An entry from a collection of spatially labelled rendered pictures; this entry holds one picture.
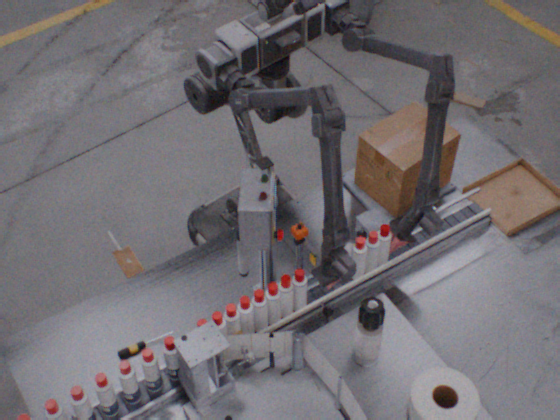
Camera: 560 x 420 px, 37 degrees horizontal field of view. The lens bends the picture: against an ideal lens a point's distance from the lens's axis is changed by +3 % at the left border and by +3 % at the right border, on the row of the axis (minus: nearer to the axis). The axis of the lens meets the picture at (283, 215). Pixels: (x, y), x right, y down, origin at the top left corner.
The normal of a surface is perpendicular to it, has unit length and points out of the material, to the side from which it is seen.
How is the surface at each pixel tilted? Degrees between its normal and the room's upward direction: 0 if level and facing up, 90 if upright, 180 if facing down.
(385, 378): 0
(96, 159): 0
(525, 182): 0
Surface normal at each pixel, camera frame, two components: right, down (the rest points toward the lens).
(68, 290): 0.00, -0.65
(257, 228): -0.04, 0.76
